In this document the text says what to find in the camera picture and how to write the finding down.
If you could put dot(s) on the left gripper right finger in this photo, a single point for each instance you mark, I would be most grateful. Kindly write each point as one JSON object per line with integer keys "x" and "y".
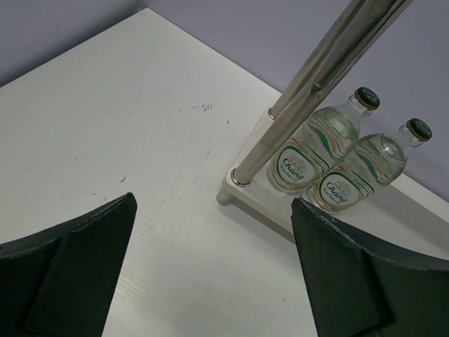
{"x": 361, "y": 285}

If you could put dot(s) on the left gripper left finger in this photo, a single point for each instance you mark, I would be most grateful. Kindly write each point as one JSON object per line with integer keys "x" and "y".
{"x": 61, "y": 281}

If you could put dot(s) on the white two-tier wooden shelf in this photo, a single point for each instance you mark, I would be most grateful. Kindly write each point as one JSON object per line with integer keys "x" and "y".
{"x": 404, "y": 213}

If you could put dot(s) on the clear soda water bottle right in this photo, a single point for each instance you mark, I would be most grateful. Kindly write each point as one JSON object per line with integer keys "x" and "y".
{"x": 375, "y": 162}

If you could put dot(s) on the clear soda water bottle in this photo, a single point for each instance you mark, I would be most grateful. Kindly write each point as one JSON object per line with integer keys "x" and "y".
{"x": 375, "y": 162}
{"x": 320, "y": 143}

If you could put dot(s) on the clear soda water bottle left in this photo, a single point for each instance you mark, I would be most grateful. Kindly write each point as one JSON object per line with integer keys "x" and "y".
{"x": 320, "y": 143}

